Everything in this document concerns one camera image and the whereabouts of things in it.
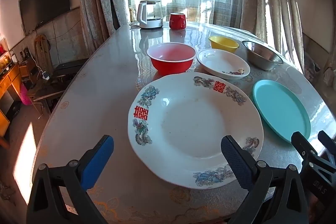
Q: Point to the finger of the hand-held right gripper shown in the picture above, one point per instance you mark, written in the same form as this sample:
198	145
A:
326	141
302	142

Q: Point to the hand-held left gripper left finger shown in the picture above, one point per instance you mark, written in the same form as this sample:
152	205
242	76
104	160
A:
98	161

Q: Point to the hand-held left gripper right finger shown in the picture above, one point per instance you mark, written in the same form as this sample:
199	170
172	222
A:
236	161

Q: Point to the teal plastic plate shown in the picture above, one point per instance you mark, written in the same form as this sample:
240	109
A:
278	108

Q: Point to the large white dragon-print plate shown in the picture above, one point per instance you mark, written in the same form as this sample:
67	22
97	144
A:
194	121

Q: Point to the stainless steel bowl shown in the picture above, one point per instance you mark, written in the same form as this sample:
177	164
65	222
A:
262	56

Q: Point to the small white rose-print plate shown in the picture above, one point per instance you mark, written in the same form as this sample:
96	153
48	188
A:
220	61

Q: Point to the red plastic bowl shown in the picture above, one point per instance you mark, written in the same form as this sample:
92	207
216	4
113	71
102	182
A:
170	66

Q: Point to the yellow plastic bowl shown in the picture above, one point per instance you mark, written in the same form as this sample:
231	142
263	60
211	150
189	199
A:
223	43

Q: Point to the lace-print tablecloth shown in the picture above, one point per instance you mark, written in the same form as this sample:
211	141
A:
92	108

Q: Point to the grey printed sack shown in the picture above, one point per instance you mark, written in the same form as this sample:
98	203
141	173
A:
312	66

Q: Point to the dark side table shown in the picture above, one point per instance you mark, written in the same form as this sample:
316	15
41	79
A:
52	90

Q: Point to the pink plastic container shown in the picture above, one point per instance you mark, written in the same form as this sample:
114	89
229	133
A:
25	96

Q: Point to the white power adapter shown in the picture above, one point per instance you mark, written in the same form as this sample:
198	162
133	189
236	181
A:
45	75

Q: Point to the orange wooden cabinet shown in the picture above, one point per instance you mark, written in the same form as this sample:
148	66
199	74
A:
8	87

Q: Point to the wooden chair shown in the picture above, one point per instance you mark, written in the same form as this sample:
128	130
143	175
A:
43	50

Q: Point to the beige patterned curtain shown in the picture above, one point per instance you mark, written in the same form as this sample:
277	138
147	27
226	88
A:
99	3
270	3

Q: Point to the red mug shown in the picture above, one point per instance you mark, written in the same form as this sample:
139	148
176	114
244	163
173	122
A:
177	22

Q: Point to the white glass electric kettle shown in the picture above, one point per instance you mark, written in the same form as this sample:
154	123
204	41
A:
148	16

